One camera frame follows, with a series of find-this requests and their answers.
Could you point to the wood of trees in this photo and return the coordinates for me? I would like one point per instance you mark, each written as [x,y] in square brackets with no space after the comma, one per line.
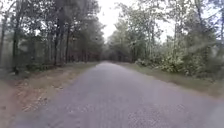
[173,40]
[50,36]

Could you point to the grey asphalt road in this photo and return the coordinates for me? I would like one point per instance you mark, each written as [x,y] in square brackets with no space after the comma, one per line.
[113,100]

